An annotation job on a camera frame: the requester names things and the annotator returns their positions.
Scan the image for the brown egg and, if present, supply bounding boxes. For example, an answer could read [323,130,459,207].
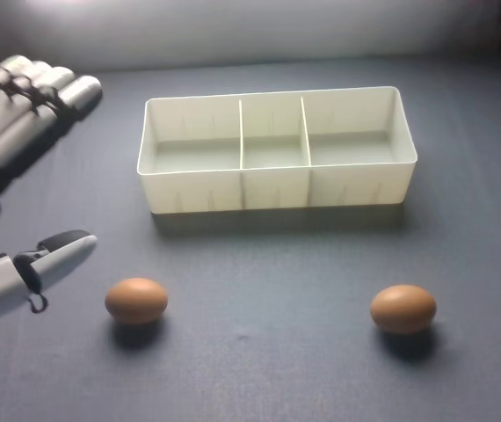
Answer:
[104,277,170,326]
[369,284,438,336]

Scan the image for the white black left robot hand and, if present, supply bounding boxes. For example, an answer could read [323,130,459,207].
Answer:
[0,54,104,316]

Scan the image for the grey table cloth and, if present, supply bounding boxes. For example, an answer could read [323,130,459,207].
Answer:
[0,53,501,422]

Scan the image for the white three-compartment tray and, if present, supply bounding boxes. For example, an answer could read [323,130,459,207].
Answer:
[136,85,419,215]

